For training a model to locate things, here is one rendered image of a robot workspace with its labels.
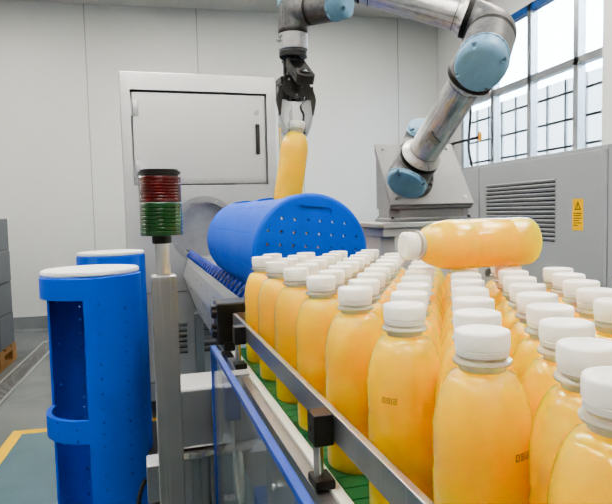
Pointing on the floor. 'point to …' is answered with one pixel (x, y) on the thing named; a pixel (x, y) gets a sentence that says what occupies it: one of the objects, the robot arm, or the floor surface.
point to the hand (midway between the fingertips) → (296, 131)
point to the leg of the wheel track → (199, 343)
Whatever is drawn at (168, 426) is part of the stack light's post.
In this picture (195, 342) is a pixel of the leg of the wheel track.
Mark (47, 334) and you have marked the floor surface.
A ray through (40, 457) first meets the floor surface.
